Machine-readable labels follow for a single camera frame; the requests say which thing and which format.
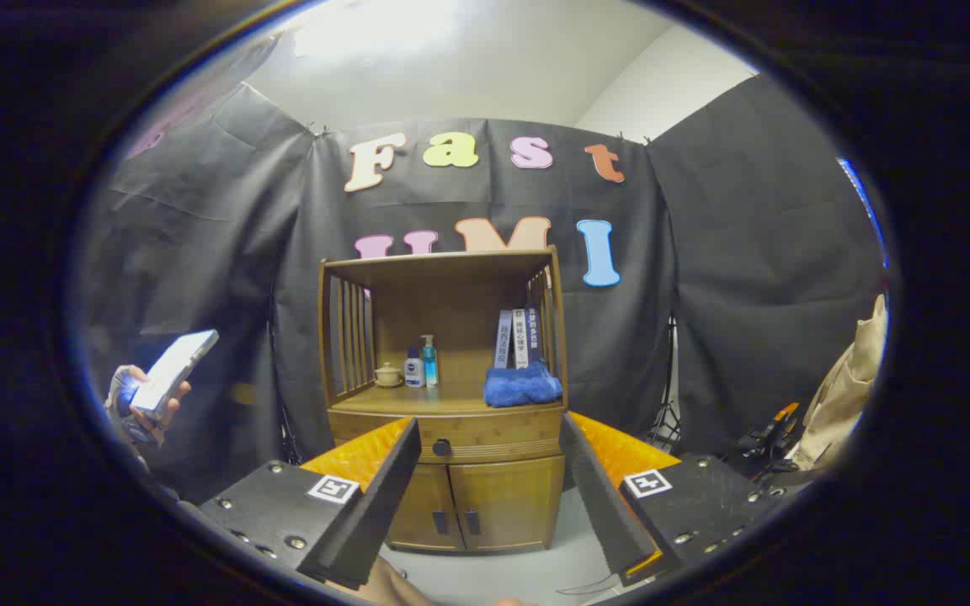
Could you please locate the wooden countertop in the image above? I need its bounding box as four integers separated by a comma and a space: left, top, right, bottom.
332, 383, 566, 415

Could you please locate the wooden cabinet door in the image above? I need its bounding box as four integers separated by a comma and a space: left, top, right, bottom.
386, 465, 465, 552
450, 454, 566, 552

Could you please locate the dark blue book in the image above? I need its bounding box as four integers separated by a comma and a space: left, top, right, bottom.
525, 306, 546, 364

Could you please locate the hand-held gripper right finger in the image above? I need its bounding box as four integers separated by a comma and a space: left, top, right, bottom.
559, 410, 797, 587

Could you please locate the white smartphone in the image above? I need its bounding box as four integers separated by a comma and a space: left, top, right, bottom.
130, 329, 220, 422

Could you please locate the beige cloth bag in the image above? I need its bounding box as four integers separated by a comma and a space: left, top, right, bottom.
788, 295, 888, 472

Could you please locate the black backdrop cloth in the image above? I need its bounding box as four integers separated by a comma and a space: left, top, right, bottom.
81, 34, 890, 506

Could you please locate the person's bare leg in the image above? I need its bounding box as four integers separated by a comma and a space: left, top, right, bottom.
342, 555, 431, 606

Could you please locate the wooden cabinet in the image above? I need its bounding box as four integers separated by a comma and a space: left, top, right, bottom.
318, 246, 570, 554

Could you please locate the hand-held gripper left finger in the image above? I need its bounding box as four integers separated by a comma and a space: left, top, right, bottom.
199, 417, 423, 590

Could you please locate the black tripod stand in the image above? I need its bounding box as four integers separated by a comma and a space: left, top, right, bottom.
645, 316, 681, 451

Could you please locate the black orange device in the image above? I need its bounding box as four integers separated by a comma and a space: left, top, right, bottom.
729, 402, 806, 481

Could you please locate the wooden drawer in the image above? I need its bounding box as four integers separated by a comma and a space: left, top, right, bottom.
329, 410, 566, 465

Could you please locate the blue towel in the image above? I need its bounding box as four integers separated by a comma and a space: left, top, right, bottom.
483, 360, 563, 409

